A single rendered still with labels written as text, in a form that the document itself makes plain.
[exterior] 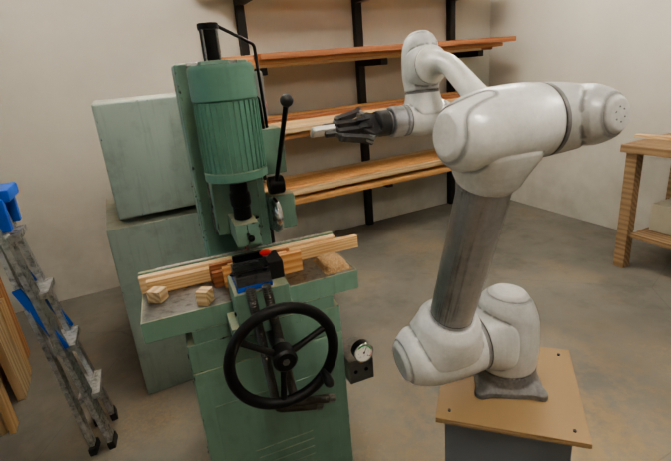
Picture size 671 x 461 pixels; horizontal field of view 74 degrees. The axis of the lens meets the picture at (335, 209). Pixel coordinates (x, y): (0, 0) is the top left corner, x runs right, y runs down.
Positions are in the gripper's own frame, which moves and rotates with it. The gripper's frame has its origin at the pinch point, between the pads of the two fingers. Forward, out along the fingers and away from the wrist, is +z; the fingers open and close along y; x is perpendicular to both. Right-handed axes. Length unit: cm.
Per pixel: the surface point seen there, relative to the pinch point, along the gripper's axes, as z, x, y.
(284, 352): 24, -17, -51
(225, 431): 40, -55, -60
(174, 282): 46, -35, -20
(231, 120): 24.3, 3.1, 4.8
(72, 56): 89, -132, 197
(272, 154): 9.2, -25.0, 13.4
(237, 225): 26.4, -21.1, -12.5
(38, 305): 96, -85, 5
